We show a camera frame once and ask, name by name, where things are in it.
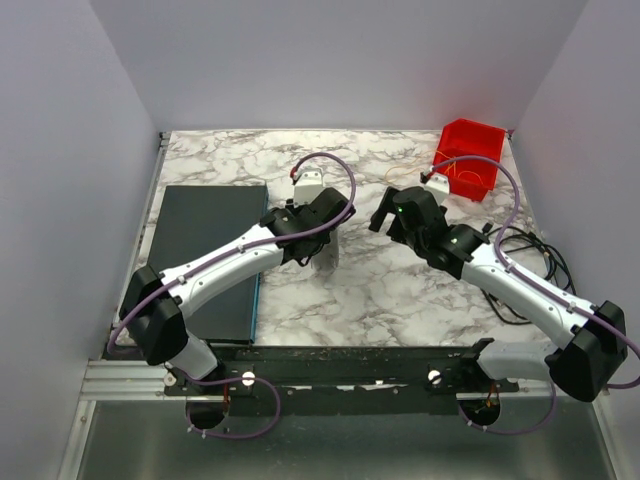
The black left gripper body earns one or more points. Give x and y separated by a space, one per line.
310 247

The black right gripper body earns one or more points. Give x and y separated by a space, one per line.
386 220

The white perforated cable spool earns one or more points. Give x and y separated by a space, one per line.
327 260

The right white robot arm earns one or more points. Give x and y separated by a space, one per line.
584 348

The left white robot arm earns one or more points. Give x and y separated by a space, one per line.
156 305

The red plastic bin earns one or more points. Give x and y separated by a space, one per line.
461 143

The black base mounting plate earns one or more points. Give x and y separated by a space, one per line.
275 381

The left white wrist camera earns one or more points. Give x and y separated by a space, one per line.
308 183

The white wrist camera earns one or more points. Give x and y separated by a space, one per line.
308 183
437 184

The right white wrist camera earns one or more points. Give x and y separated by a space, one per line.
437 184

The aluminium frame rail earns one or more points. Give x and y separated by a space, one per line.
114 380

